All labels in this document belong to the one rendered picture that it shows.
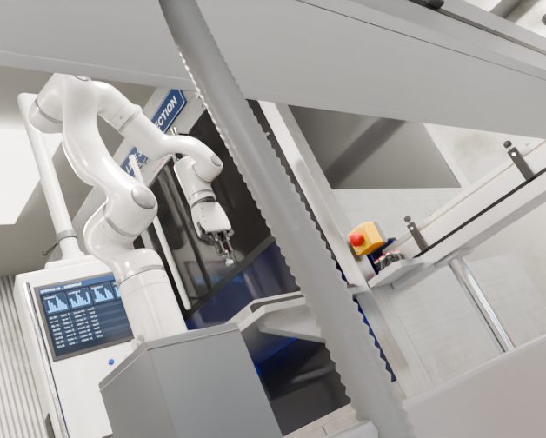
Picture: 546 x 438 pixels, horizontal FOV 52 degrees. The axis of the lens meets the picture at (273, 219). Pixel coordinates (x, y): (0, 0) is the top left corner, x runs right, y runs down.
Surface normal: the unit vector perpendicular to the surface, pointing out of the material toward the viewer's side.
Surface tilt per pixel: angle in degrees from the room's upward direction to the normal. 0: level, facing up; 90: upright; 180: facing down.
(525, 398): 90
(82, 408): 90
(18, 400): 90
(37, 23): 180
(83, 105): 126
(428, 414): 90
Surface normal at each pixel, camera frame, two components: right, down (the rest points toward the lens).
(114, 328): 0.41, -0.52
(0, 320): 0.58, -0.53
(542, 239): -0.71, 0.03
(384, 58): 0.40, 0.84
